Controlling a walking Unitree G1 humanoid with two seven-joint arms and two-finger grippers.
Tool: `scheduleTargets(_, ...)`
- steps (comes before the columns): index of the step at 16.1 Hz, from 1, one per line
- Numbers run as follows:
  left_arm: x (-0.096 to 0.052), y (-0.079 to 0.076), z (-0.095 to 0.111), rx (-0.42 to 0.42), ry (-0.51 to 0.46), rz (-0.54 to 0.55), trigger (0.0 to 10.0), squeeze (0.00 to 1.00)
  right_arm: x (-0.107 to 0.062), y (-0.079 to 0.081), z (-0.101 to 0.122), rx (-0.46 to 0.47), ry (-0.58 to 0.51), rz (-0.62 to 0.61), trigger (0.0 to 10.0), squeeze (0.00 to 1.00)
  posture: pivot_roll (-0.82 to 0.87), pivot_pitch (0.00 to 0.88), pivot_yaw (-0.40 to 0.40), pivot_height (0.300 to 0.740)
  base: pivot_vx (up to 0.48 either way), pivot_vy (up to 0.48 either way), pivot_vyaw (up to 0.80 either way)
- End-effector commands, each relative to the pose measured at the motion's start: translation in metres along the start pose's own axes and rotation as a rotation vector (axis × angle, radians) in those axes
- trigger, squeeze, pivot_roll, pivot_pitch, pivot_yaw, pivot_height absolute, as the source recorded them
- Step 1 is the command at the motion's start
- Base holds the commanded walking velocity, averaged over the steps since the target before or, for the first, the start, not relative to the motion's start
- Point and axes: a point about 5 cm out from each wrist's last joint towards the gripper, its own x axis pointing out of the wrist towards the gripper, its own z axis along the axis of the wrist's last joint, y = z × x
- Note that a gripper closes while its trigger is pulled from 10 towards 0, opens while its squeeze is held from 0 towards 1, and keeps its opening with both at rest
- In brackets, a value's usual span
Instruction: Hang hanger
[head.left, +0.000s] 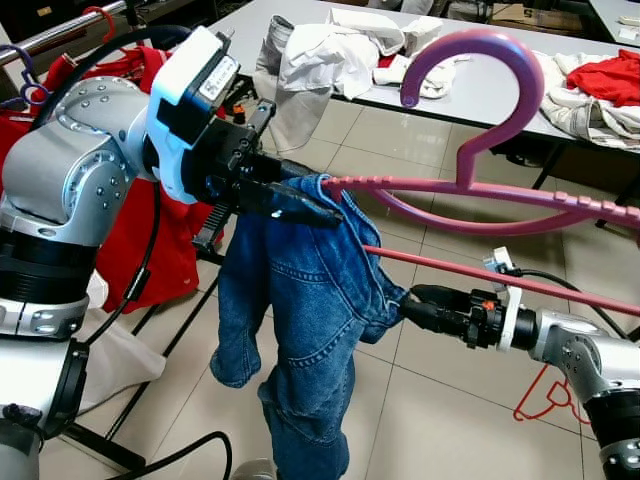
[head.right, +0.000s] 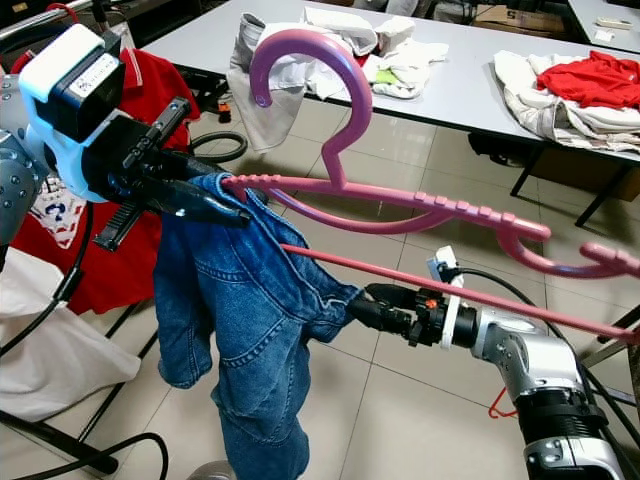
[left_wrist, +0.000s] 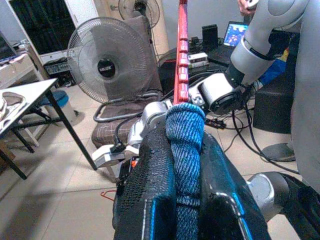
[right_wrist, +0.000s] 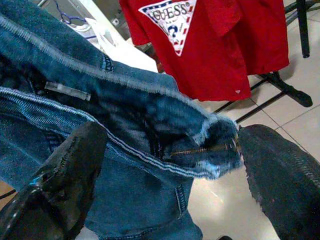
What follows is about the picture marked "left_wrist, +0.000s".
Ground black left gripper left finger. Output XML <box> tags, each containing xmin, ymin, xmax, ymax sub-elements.
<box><xmin>112</xmin><ymin>124</ymin><xmax>177</xmax><ymax>240</ymax></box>

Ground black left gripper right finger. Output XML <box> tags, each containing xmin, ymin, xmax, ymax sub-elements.
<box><xmin>199</xmin><ymin>131</ymin><xmax>272</xmax><ymax>240</ymax></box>

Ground blue denim jeans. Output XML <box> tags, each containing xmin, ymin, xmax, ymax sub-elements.
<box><xmin>164</xmin><ymin>102</ymin><xmax>206</xmax><ymax>240</ymax></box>

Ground red plastic hanger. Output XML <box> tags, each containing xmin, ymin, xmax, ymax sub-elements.
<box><xmin>172</xmin><ymin>0</ymin><xmax>191</xmax><ymax>105</ymax></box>

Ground person's hand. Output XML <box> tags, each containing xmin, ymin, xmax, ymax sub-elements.
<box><xmin>237</xmin><ymin>0</ymin><xmax>261</xmax><ymax>16</ymax></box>

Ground silver black robot leg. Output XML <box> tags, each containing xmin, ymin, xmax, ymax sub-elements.
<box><xmin>246</xmin><ymin>171</ymin><xmax>320</xmax><ymax>240</ymax></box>

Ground black power strip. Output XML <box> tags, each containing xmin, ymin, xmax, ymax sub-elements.
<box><xmin>204</xmin><ymin>117</ymin><xmax>227</xmax><ymax>130</ymax></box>

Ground dark round stand base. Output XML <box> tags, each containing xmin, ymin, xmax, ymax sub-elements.
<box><xmin>261</xmin><ymin>142</ymin><xmax>297</xmax><ymax>162</ymax></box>

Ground grey table black legs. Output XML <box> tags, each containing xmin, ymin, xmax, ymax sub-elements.
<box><xmin>0</xmin><ymin>77</ymin><xmax>99</xmax><ymax>181</ymax></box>

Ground black cube case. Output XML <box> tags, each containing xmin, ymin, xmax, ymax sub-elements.
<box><xmin>252</xmin><ymin>74</ymin><xmax>296</xmax><ymax>135</ymax></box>

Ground grey standing fan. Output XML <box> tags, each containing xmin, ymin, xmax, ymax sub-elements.
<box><xmin>66</xmin><ymin>16</ymin><xmax>155</xmax><ymax>106</ymax></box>

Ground grey robot torso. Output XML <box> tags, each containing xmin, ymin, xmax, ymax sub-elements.
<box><xmin>291</xmin><ymin>0</ymin><xmax>320</xmax><ymax>196</ymax></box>

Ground blue plastic bag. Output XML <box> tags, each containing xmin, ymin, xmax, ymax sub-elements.
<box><xmin>257</xmin><ymin>47</ymin><xmax>291</xmax><ymax>86</ymax></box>

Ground white box stack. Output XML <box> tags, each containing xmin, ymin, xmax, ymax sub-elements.
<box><xmin>187</xmin><ymin>51</ymin><xmax>210</xmax><ymax>69</ymax></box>

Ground black low desk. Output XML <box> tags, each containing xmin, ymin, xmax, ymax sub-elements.
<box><xmin>157</xmin><ymin>44</ymin><xmax>253</xmax><ymax>101</ymax></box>

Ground black amplifier case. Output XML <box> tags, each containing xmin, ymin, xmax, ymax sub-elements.
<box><xmin>43</xmin><ymin>59</ymin><xmax>76</xmax><ymax>87</ymax></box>

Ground white jeans brown patch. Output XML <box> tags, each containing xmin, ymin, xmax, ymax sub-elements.
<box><xmin>0</xmin><ymin>91</ymin><xmax>27</xmax><ymax>129</ymax></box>

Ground black upright box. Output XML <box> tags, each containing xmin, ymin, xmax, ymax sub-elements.
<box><xmin>201</xmin><ymin>24</ymin><xmax>219</xmax><ymax>52</ymax></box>

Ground open laptop blue screen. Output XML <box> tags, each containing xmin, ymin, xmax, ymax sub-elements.
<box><xmin>223</xmin><ymin>21</ymin><xmax>251</xmax><ymax>49</ymax></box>

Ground white desk with drawers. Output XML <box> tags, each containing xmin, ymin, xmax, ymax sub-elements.
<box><xmin>0</xmin><ymin>47</ymin><xmax>45</xmax><ymax>90</ymax></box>

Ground small grey fan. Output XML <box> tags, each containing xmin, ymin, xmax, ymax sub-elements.
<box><xmin>117</xmin><ymin>0</ymin><xmax>161</xmax><ymax>29</ymax></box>

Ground grey open laptop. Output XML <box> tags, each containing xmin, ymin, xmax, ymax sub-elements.
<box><xmin>0</xmin><ymin>31</ymin><xmax>19</xmax><ymax>64</ymax></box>

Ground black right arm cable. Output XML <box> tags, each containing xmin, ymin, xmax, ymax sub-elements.
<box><xmin>110</xmin><ymin>116</ymin><xmax>141</xmax><ymax>154</ymax></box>

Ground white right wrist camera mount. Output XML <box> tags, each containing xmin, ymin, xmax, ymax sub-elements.
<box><xmin>91</xmin><ymin>143</ymin><xmax>141</xmax><ymax>169</ymax></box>

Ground thin red wire hanger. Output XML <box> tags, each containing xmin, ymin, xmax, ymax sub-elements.
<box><xmin>100</xmin><ymin>189</ymin><xmax>118</xmax><ymax>203</ymax></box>

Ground brown checked chair metal frame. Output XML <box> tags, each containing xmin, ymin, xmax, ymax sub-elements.
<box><xmin>91</xmin><ymin>14</ymin><xmax>166</xmax><ymax>150</ymax></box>

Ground black floor cable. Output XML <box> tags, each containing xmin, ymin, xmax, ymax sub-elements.
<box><xmin>223</xmin><ymin>99</ymin><xmax>301</xmax><ymax>176</ymax></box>

